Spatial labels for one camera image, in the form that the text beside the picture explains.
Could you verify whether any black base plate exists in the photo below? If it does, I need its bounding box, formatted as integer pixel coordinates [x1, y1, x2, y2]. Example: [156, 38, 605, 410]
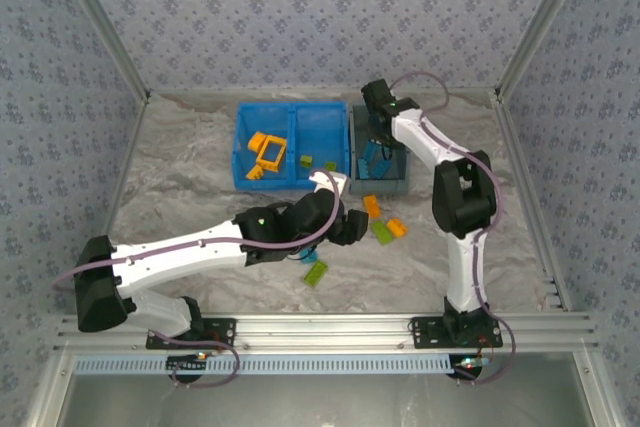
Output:
[409, 316, 504, 351]
[146, 317, 237, 351]

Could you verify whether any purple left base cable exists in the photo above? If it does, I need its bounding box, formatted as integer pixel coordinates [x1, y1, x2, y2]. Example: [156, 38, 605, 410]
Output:
[149, 329, 241, 391]

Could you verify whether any aluminium right frame post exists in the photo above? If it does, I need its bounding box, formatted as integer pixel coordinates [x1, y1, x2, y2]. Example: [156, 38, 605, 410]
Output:
[494, 0, 597, 100]

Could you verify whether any aluminium left frame post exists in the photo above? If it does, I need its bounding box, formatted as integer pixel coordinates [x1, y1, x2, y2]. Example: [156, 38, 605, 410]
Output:
[49, 0, 152, 101]

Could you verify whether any aluminium frame post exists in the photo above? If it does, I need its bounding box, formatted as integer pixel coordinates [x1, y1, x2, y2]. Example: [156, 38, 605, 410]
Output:
[494, 0, 597, 100]
[49, 0, 152, 101]

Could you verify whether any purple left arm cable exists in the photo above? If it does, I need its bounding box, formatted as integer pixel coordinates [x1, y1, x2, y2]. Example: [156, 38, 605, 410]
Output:
[51, 169, 344, 293]

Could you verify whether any aluminium right side rail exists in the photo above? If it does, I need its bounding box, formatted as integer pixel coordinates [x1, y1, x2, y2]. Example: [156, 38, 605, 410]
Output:
[494, 94, 572, 312]

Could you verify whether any aluminium rear rail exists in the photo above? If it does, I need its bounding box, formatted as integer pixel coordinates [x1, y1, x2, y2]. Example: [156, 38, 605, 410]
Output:
[147, 87, 499, 97]

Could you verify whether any grey plastic bin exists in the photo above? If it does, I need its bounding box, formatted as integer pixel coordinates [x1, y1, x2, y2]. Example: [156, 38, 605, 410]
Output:
[347, 104, 412, 197]

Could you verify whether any orange arch frame lego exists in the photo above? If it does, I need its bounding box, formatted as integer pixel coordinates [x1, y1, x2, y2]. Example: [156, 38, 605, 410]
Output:
[254, 136, 289, 172]

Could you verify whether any slotted grey cable duct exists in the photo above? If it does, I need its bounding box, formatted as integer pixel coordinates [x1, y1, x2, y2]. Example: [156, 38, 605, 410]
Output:
[74, 354, 464, 376]

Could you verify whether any aluminium left side rail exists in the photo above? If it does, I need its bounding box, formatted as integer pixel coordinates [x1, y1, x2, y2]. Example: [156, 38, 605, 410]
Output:
[74, 94, 151, 316]

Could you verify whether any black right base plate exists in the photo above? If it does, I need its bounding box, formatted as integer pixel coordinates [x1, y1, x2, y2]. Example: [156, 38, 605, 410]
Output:
[409, 316, 504, 351]

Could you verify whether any small blue lego brick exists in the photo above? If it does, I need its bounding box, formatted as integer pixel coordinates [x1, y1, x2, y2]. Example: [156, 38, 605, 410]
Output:
[292, 245, 321, 264]

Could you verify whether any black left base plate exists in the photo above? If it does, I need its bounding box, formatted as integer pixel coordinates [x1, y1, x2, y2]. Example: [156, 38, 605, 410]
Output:
[146, 317, 237, 351]

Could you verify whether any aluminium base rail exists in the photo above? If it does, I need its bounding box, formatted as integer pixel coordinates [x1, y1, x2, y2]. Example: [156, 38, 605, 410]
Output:
[52, 311, 599, 353]

